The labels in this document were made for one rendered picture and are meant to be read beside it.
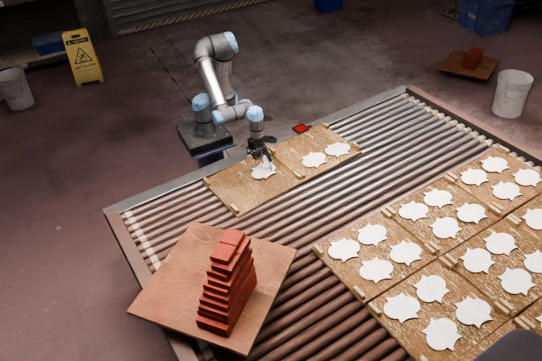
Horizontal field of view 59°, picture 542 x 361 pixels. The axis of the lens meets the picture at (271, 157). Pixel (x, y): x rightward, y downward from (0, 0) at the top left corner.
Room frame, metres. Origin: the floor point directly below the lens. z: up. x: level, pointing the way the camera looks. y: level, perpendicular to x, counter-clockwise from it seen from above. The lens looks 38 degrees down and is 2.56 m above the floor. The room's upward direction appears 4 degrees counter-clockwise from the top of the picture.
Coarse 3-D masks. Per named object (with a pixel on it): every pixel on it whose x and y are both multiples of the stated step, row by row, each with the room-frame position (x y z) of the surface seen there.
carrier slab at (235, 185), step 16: (256, 160) 2.08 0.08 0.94; (272, 160) 2.07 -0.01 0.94; (224, 176) 1.96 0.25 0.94; (240, 176) 1.95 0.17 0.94; (272, 176) 1.93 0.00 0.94; (288, 176) 1.92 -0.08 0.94; (224, 192) 1.84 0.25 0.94; (240, 192) 1.83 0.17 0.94; (256, 192) 1.82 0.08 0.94; (272, 192) 1.81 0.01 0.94; (240, 208) 1.71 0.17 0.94; (256, 208) 1.72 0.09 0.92
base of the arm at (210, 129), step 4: (212, 120) 2.39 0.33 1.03; (196, 124) 2.38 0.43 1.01; (200, 124) 2.36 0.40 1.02; (204, 124) 2.36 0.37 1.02; (208, 124) 2.36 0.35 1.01; (212, 124) 2.38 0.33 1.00; (196, 128) 2.37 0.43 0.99; (200, 128) 2.36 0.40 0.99; (204, 128) 2.35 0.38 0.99; (208, 128) 2.36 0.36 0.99; (212, 128) 2.37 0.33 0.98; (216, 128) 2.39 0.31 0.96; (196, 132) 2.36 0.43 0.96; (200, 132) 2.37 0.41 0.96; (204, 132) 2.35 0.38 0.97; (208, 132) 2.35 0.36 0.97; (212, 132) 2.36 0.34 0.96; (216, 132) 2.38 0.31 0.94; (200, 136) 2.35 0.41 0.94; (204, 136) 2.34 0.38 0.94; (208, 136) 2.34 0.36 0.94
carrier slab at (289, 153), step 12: (312, 132) 2.31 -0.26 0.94; (324, 132) 2.30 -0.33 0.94; (288, 144) 2.21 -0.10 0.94; (300, 144) 2.20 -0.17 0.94; (312, 144) 2.19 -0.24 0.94; (324, 144) 2.18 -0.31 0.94; (348, 144) 2.16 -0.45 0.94; (276, 156) 2.10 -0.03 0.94; (288, 156) 2.10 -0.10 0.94; (300, 156) 2.09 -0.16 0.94; (348, 156) 2.05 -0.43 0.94; (300, 168) 1.98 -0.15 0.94; (312, 168) 1.97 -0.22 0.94; (324, 168) 1.97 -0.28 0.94
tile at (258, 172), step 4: (260, 164) 2.03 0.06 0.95; (252, 168) 2.00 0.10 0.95; (256, 168) 2.00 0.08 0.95; (260, 168) 2.00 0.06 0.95; (264, 168) 1.99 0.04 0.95; (268, 168) 1.99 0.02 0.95; (252, 172) 1.97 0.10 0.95; (256, 172) 1.96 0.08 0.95; (260, 172) 1.96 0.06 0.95; (264, 172) 1.96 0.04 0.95; (268, 172) 1.96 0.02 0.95; (272, 172) 1.95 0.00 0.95; (276, 172) 1.95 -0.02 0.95; (252, 176) 1.93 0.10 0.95; (256, 176) 1.93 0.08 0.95; (260, 176) 1.93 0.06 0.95; (264, 176) 1.93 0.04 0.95; (268, 176) 1.93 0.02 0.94
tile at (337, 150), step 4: (332, 144) 2.16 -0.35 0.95; (336, 144) 2.16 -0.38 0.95; (340, 144) 2.16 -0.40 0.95; (344, 144) 2.15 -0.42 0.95; (328, 148) 2.13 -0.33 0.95; (332, 148) 2.12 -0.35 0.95; (336, 148) 2.12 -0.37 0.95; (340, 148) 2.12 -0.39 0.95; (344, 148) 2.12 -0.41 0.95; (348, 148) 2.11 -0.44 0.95; (328, 152) 2.09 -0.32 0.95; (332, 152) 2.09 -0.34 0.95; (336, 152) 2.09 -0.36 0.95; (340, 152) 2.08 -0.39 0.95; (344, 152) 2.08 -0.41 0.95; (336, 156) 2.05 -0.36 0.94
